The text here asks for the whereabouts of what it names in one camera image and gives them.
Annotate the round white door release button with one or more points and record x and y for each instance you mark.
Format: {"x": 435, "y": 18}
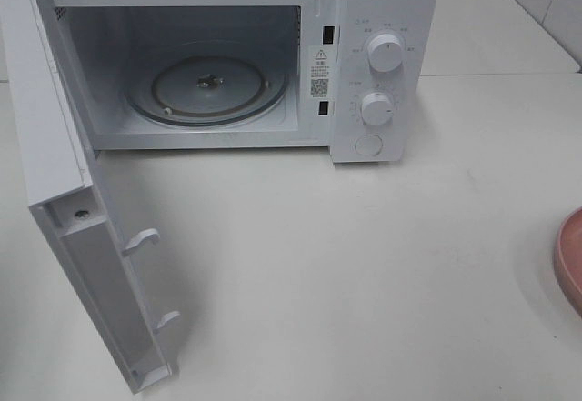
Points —
{"x": 369, "y": 145}

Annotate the white upper power knob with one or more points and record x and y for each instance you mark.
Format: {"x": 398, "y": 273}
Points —
{"x": 385, "y": 51}

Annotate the white microwave oven body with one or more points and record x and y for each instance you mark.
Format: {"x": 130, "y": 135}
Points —
{"x": 321, "y": 107}

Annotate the white microwave door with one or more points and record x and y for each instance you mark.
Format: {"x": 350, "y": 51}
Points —
{"x": 66, "y": 190}

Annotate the white timer knob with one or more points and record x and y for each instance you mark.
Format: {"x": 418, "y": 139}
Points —
{"x": 377, "y": 108}

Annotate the pink round plate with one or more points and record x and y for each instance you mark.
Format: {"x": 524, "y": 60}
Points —
{"x": 567, "y": 259}

